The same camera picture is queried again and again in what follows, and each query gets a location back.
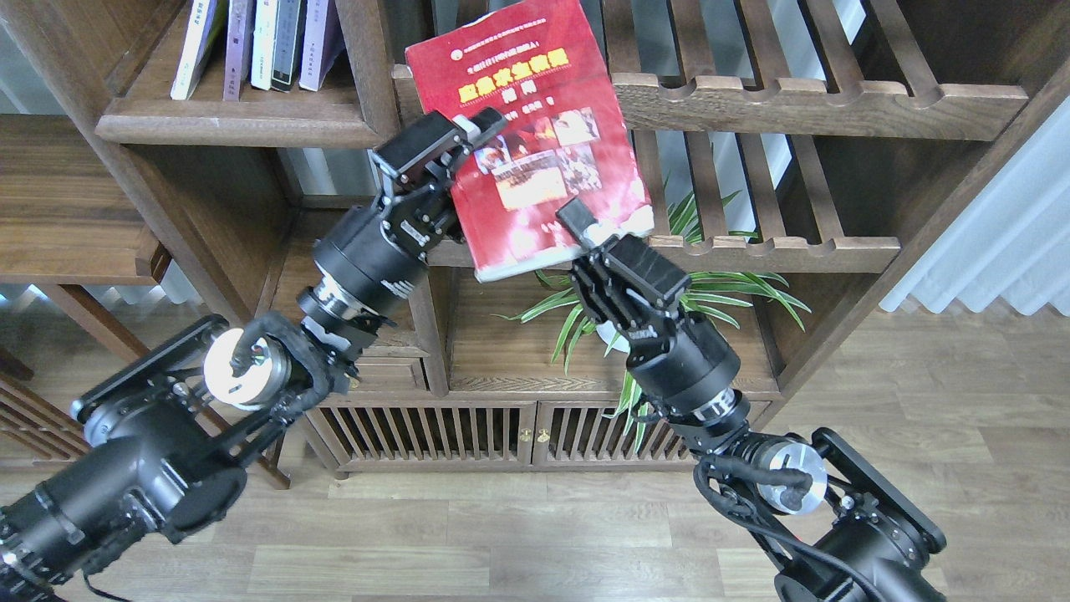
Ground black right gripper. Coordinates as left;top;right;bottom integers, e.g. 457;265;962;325
555;197;744;419

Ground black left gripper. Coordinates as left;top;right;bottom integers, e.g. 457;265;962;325
311;107;509;320

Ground red book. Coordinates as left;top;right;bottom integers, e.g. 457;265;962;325
406;1;655;283

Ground maroon book white characters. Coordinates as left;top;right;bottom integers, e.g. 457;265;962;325
221;0;256;102

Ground yellow-green book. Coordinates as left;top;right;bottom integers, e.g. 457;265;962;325
171;0;229;101

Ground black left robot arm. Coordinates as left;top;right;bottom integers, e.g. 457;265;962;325
3;108;507;601

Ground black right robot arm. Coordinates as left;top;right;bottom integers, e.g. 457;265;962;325
557;198;946;601

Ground white plant pot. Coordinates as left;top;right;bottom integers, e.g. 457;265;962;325
595;323;630;354

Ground green spider plant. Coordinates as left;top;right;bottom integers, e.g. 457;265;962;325
500;180;810;452

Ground lavender upright book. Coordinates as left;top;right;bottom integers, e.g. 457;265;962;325
299;1;343;91

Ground dark green upright book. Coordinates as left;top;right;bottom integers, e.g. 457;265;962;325
270;1;307;92

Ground dark wooden bookshelf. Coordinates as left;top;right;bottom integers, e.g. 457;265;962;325
3;1;1067;477

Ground white upright book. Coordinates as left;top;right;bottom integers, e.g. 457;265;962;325
249;0;280;90

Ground white curtain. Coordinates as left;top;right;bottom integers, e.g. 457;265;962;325
878;101;1069;317

